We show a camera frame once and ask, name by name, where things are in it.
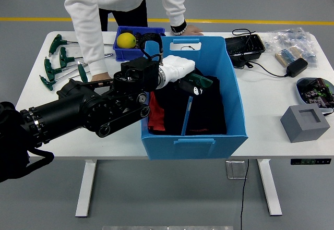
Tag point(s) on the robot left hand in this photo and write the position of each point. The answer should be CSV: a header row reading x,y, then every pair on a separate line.
x,y
177,67

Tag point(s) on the person's left hand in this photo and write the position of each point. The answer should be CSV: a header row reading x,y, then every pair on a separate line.
x,y
193,30

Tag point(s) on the person's right hand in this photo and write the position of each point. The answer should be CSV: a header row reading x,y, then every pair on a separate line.
x,y
101,76

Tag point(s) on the person's right forearm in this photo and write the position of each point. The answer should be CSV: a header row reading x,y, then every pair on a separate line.
x,y
90,47

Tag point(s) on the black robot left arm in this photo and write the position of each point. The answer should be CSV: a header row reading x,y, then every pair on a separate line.
x,y
65,107

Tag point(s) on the person's left forearm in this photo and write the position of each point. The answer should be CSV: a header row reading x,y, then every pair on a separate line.
x,y
174,8

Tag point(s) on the blue folding storage box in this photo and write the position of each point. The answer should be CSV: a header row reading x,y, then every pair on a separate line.
x,y
193,149

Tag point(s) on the grey cube box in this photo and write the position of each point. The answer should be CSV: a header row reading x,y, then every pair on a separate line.
x,y
308,133

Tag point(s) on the black wrist watch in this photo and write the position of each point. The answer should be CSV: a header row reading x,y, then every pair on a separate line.
x,y
178,26

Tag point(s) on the small blue plastic bin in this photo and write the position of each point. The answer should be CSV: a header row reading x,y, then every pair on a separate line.
x,y
130,55

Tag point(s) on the yellow lemon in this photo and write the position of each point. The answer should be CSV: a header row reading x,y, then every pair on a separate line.
x,y
126,40

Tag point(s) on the dark round can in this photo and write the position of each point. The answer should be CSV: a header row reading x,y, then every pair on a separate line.
x,y
137,36

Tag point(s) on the black plastic tray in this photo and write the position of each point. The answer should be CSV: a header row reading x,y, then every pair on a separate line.
x,y
242,47

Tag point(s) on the red cloth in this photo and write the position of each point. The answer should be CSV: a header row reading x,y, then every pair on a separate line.
x,y
156,115

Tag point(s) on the black cloth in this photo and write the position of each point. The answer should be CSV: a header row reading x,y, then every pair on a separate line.
x,y
206,115

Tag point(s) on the resistor tape strip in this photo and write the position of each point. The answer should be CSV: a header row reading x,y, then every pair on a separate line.
x,y
285,56

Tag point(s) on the clear plastic parts bags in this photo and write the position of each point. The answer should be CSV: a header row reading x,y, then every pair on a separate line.
x,y
292,38

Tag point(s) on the white table leg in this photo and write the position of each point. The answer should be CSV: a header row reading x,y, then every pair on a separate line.
x,y
87,183
268,185

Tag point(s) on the black power adapter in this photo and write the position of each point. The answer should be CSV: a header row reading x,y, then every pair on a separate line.
x,y
297,67

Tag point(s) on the metal floor outlet plate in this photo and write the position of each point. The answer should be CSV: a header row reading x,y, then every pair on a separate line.
x,y
235,170

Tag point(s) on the pale blue dish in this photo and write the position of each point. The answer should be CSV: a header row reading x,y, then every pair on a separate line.
x,y
299,94

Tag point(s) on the electronic parts pile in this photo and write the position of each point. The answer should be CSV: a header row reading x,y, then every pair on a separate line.
x,y
315,91

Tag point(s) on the black table control panel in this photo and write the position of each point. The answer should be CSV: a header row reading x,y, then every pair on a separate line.
x,y
310,161

